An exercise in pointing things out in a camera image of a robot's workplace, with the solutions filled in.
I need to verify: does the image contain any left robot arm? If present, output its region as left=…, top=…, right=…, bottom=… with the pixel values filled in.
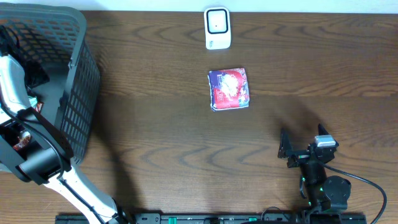
left=1, top=27, right=133, bottom=223

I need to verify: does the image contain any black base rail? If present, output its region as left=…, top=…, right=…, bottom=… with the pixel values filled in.
left=55, top=212, right=368, bottom=224

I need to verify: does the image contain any teal snack packet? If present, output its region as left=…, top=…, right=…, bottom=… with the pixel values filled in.
left=29, top=96, right=38, bottom=107

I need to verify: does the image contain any grey plastic mesh basket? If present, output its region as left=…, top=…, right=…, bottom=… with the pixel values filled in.
left=1, top=2, right=101, bottom=164

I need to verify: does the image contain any brown orange candy bar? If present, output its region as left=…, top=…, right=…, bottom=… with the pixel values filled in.
left=12, top=101, right=44, bottom=152

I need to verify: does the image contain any left black cable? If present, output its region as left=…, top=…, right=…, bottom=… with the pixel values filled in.
left=0, top=93, right=106, bottom=224

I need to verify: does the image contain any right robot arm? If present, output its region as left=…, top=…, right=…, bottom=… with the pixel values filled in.
left=277, top=124, right=351, bottom=223

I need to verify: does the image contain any purple red snack bag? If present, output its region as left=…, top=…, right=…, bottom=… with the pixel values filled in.
left=208, top=68, right=250, bottom=111

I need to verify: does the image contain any white barcode scanner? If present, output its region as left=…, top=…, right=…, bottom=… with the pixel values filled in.
left=203, top=7, right=232, bottom=50

